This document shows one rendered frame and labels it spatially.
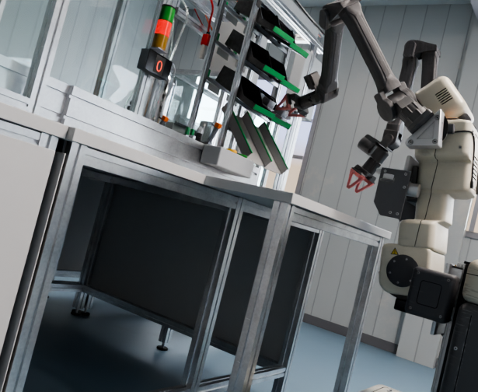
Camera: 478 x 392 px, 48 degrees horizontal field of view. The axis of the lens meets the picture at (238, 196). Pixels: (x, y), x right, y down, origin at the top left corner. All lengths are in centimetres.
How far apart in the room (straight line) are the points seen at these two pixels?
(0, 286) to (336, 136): 436
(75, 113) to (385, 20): 448
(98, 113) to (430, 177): 108
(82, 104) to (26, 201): 28
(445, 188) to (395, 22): 377
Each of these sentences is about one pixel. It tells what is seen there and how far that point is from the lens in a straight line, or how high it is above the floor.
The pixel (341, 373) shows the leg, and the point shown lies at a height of 27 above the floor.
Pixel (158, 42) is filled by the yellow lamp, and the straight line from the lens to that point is 193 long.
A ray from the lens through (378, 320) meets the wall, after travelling 491.
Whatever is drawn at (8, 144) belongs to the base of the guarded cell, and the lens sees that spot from 117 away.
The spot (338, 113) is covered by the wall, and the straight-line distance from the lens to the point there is 533.
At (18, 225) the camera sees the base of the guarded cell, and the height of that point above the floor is 63.
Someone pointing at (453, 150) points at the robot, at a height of 113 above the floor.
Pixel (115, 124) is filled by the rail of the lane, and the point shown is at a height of 91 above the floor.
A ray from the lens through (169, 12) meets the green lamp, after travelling 197.
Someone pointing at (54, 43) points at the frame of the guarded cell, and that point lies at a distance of 125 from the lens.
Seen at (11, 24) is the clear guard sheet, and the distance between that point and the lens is 121.
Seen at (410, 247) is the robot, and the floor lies 80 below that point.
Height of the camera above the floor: 75
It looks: 3 degrees up
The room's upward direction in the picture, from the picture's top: 14 degrees clockwise
